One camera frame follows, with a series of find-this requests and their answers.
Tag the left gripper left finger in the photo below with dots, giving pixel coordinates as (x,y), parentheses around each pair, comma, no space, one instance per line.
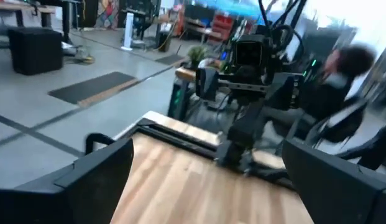
(71,202)

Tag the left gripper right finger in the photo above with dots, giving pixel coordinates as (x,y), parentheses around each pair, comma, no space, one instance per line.
(342,199)

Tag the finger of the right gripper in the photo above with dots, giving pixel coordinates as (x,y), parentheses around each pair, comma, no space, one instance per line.
(287,91)
(206,83)

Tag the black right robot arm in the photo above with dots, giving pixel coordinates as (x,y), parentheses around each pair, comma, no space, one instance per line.
(242,137)

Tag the wooden table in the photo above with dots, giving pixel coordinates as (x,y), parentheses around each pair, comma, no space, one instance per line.
(185,74)

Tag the small potted plant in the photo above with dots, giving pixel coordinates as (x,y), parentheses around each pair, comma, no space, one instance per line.
(196,53)

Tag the red storage bins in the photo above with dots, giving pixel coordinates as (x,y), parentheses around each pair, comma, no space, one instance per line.
(222,26)

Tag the black office chair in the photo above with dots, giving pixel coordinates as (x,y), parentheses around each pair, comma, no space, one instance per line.
(345,124)

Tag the person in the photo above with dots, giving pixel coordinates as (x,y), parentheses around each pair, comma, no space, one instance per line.
(354,59)

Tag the white tower appliance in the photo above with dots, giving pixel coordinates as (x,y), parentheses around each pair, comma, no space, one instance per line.
(128,31)

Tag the black mat with striped edge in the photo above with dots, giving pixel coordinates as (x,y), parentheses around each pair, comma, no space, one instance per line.
(93,87)

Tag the colourful patterned cloth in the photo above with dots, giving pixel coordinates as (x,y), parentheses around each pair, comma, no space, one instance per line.
(107,14)

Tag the black cube box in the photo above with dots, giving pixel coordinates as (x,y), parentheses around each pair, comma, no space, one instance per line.
(34,51)

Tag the wooden desk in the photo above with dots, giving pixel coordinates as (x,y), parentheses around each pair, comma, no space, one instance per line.
(12,6)

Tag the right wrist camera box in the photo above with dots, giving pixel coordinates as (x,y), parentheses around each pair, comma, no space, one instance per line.
(248,51)

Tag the black aluminium rig frame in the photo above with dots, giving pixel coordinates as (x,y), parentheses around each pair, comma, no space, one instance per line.
(174,138)

